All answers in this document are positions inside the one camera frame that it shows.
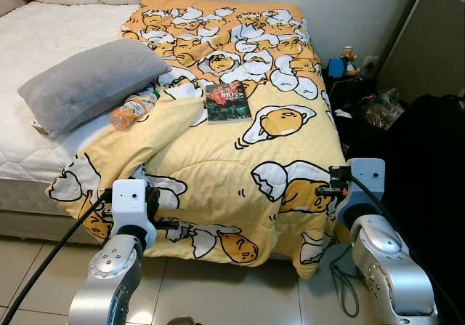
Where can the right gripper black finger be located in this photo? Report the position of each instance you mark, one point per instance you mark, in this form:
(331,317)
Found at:
(325,190)

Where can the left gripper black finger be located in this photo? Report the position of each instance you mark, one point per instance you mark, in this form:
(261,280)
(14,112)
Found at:
(168,225)

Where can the yellow cartoon egg blanket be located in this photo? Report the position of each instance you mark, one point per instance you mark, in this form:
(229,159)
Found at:
(218,165)

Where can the orange juice plastic bottle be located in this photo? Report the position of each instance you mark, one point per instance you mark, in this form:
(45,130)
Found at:
(132,110)

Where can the dark cover paperback book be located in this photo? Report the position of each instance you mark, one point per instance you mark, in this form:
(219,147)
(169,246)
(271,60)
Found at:
(227,103)

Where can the grey pillow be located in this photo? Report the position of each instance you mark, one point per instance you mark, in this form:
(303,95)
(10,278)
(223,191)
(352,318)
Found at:
(87,81)

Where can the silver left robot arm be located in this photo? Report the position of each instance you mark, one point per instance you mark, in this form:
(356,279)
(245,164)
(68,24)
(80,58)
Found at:
(109,289)

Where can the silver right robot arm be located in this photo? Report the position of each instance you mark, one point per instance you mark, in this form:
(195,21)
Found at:
(392,274)

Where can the clear crumpled plastic bag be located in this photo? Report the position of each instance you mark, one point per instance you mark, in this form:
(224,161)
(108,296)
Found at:
(383,108)

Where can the black luggage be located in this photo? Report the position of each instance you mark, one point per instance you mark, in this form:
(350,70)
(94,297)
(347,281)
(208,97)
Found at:
(429,179)

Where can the small blue box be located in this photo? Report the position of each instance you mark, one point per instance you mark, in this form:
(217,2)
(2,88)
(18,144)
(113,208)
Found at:
(336,67)

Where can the small brown figurine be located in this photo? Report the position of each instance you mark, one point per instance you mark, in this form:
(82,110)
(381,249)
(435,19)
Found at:
(350,59)

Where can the beige bed base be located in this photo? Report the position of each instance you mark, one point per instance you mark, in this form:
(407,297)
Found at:
(22,209)

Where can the dark grey wardrobe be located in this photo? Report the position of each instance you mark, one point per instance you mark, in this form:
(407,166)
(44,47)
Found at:
(429,41)

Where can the white quilted mattress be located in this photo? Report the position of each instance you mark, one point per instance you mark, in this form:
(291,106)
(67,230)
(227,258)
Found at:
(58,27)

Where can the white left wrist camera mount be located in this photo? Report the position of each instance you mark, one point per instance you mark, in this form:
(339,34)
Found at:
(131,201)

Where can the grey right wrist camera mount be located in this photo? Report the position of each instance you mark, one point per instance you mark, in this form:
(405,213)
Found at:
(367,183)

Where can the white wall outlet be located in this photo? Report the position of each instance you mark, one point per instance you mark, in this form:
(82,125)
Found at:
(371,63)

